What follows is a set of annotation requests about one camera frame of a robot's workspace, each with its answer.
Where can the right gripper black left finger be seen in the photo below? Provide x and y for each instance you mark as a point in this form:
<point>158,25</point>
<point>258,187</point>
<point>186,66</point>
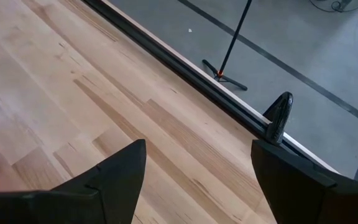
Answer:
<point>123,186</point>

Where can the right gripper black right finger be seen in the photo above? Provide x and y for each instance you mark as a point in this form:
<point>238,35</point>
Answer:
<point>291,193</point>

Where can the black tripod stand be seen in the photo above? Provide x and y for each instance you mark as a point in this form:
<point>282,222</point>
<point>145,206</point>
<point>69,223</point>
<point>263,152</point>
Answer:
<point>233,37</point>

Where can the black frame clamp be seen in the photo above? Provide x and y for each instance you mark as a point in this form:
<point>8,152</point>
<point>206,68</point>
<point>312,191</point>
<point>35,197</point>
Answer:
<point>278,118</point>

